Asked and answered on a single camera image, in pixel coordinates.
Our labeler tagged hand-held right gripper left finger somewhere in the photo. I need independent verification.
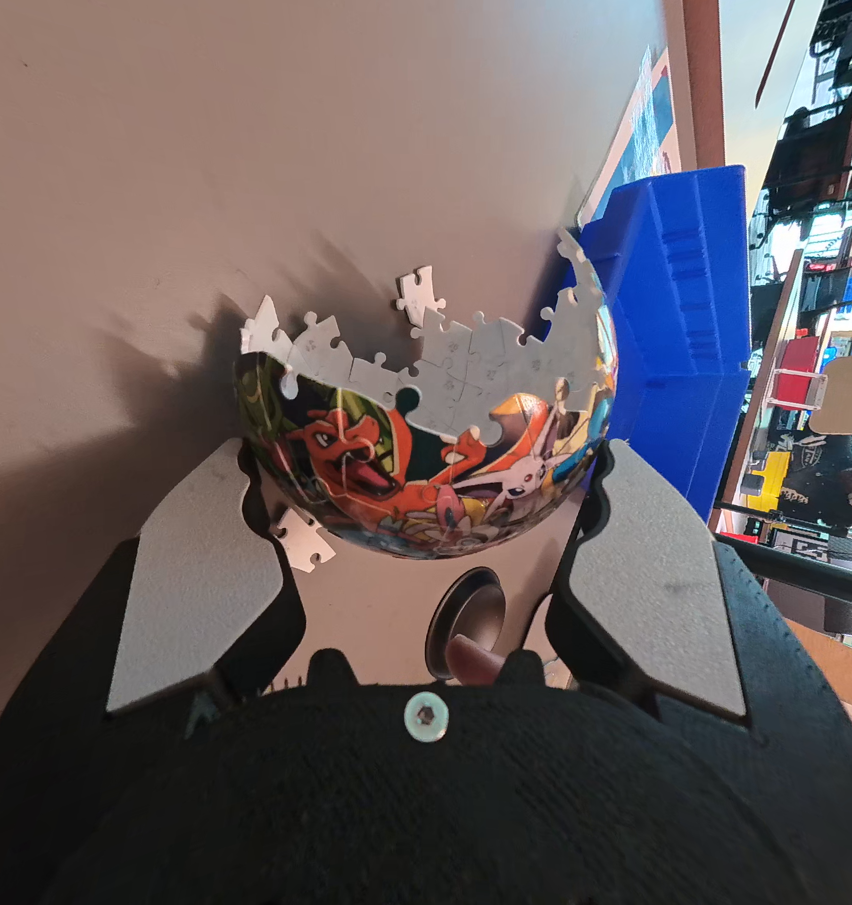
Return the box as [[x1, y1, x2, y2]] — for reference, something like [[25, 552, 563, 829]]
[[106, 437, 308, 714]]

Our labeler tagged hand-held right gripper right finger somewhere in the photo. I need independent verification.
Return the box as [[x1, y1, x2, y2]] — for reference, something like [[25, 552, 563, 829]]
[[545, 437, 748, 722]]

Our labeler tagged colourful half-built puzzle ball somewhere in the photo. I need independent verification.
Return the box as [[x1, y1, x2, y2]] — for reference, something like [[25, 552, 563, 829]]
[[235, 226, 619, 561]]

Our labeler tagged white puzzle piece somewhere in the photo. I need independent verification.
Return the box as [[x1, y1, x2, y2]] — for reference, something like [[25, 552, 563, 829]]
[[270, 508, 336, 572], [395, 265, 448, 328]]

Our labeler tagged person's right hand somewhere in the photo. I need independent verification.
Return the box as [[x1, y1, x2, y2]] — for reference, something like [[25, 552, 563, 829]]
[[446, 634, 505, 687]]

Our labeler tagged black metal bar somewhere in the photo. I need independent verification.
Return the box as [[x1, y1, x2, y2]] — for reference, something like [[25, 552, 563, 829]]
[[716, 530, 852, 609]]

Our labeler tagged black round stand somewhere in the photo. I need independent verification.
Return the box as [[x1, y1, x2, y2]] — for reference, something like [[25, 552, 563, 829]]
[[424, 567, 506, 683]]

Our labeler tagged cardboard box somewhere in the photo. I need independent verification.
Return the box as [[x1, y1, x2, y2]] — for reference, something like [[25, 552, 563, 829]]
[[783, 618, 852, 715]]

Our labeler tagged red box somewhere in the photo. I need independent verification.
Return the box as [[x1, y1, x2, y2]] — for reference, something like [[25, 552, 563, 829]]
[[769, 336, 826, 410]]

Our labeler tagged beige board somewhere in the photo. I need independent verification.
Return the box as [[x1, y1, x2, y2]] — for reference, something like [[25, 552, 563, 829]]
[[808, 354, 852, 436]]

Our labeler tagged blue plastic bin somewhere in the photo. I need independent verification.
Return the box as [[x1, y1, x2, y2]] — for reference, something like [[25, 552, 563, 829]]
[[539, 165, 752, 520]]

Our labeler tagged blue printed sheet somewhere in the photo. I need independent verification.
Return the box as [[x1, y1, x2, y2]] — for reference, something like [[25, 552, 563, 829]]
[[578, 46, 681, 227]]

